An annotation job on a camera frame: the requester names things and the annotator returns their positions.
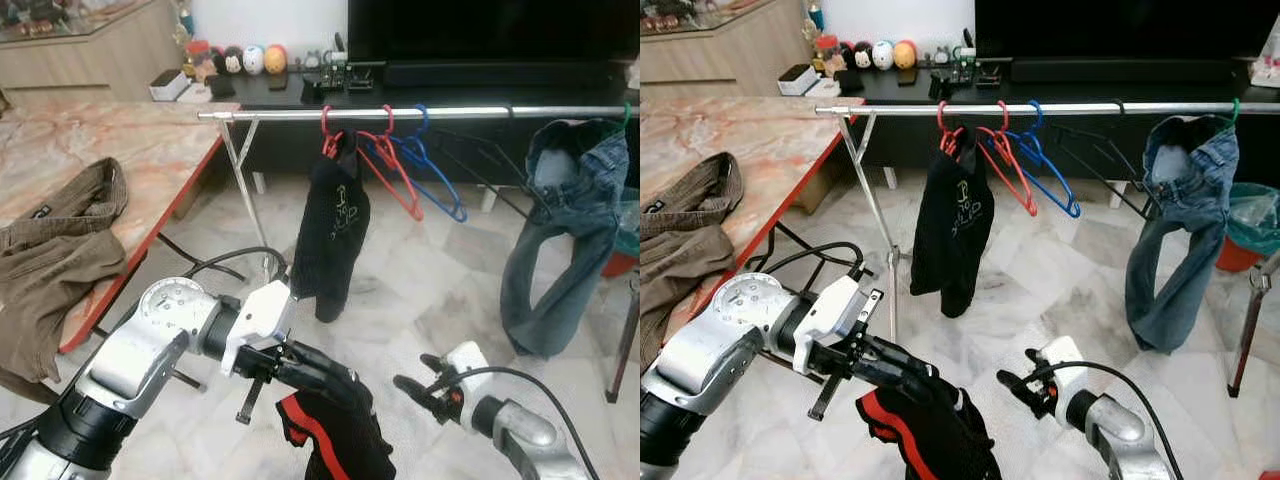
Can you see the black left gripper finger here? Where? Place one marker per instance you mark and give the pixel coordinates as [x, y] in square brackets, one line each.
[318, 360]
[900, 354]
[308, 381]
[888, 376]

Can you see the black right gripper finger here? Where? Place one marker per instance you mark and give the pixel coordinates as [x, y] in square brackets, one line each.
[434, 363]
[1020, 388]
[418, 394]
[1037, 358]

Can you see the black garment red stripe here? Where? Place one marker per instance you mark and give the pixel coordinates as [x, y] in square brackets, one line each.
[940, 440]
[350, 440]

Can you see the brown trousers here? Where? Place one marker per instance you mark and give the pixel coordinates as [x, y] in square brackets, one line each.
[60, 270]
[690, 260]

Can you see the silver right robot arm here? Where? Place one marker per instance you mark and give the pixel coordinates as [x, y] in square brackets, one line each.
[1115, 430]
[520, 430]

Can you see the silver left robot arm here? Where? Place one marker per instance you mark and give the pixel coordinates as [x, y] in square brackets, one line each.
[140, 340]
[720, 340]

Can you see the blue hanger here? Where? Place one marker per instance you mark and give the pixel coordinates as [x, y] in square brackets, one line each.
[1056, 173]
[441, 178]

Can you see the empty red hanger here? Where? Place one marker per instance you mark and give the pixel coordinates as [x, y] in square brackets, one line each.
[1018, 173]
[403, 178]

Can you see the red hanger carrying shirt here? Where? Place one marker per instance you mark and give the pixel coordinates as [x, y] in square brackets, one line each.
[945, 143]
[330, 148]

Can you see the black t-shirt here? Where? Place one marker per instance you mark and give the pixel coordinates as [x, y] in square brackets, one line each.
[950, 235]
[330, 240]

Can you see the blue jeans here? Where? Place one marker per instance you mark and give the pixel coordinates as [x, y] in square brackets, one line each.
[560, 260]
[1175, 260]

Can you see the black television cabinet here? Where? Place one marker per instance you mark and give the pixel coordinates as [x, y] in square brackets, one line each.
[900, 145]
[280, 150]

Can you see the red waste bin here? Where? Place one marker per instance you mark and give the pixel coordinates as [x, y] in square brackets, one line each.
[1235, 258]
[620, 265]

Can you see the green plastic bin bag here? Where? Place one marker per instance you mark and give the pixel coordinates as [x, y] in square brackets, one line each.
[630, 220]
[1255, 215]

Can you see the silver metal clothes rack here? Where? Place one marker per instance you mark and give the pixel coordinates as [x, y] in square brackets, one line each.
[1100, 106]
[470, 111]

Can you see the small white box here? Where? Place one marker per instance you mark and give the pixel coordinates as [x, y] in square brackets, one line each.
[798, 80]
[170, 85]

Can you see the green desk gadget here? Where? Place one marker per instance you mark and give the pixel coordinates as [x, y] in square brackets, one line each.
[340, 72]
[968, 68]

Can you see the black soundbar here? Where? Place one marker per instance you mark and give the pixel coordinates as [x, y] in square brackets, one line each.
[1130, 70]
[500, 74]

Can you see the jar with red lid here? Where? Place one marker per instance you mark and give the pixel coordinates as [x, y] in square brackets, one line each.
[827, 58]
[199, 62]

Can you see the black egg figure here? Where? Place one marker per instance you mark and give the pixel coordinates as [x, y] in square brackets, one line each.
[861, 56]
[233, 60]

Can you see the white egg figure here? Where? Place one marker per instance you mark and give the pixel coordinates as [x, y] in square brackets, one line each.
[254, 58]
[883, 55]

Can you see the small grey figure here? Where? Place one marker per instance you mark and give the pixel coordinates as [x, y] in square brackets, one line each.
[310, 60]
[940, 56]

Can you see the light wood cabinet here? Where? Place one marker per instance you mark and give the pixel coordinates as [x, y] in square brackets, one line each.
[720, 55]
[90, 60]

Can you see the black television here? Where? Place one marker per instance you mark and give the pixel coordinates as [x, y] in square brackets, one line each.
[1120, 28]
[490, 30]

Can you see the white tissue box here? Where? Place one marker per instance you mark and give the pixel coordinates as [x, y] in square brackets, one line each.
[1268, 72]

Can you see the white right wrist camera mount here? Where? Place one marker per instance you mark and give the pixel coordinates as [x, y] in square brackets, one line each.
[1063, 358]
[468, 362]

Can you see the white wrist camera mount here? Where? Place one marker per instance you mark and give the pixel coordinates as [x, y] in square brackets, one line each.
[1063, 358]
[255, 320]
[468, 362]
[835, 315]

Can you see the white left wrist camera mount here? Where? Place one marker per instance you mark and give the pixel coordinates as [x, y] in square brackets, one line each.
[255, 320]
[835, 315]

